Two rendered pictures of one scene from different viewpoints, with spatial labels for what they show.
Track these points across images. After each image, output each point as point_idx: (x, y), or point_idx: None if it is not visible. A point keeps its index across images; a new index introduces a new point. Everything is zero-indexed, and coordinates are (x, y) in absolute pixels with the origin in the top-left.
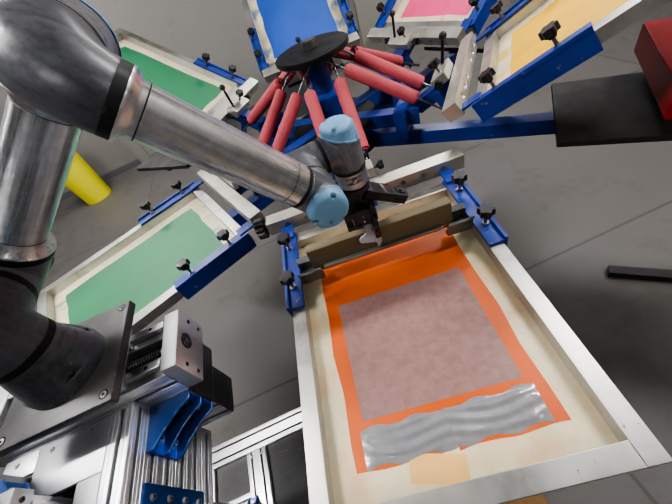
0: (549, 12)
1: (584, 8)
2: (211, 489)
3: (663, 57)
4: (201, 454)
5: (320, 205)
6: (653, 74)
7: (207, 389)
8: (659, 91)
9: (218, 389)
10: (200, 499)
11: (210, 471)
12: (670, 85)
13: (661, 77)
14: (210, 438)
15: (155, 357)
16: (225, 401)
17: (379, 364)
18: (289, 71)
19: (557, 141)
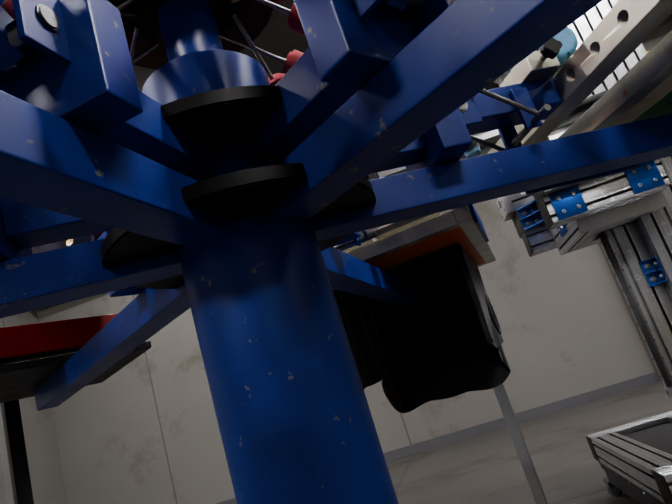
0: None
1: (66, 242)
2: (572, 240)
3: (61, 320)
4: (572, 225)
5: None
6: (58, 338)
7: (535, 197)
8: (91, 335)
9: (541, 208)
10: (561, 227)
11: (574, 237)
12: (105, 320)
13: (80, 328)
14: (579, 233)
15: None
16: (544, 218)
17: None
18: (269, 17)
19: (148, 341)
